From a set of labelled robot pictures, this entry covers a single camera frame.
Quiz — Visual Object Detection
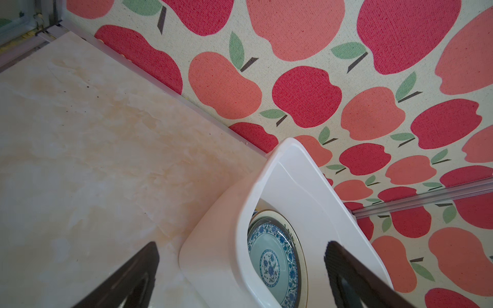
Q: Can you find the beige bamboo print plate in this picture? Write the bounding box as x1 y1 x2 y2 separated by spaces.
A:
248 210 308 307

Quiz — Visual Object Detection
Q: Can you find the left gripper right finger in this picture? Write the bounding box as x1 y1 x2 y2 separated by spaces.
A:
324 241 413 307

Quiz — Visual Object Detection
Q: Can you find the blue green patterned plate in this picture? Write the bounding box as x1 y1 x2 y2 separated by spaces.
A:
247 218 301 308

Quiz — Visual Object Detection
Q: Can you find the aluminium frame post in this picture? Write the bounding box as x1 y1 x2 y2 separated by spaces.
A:
1 0 68 72
353 178 492 219

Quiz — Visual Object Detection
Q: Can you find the right aluminium frame post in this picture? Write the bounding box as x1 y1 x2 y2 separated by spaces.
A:
353 178 492 219

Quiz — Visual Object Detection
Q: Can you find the left aluminium frame post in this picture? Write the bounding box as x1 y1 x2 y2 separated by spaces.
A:
1 0 68 72

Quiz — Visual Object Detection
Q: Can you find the white plastic bin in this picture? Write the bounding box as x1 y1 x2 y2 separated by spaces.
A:
179 138 391 307

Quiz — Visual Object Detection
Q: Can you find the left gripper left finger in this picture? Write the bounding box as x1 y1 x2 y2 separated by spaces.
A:
75 241 160 307

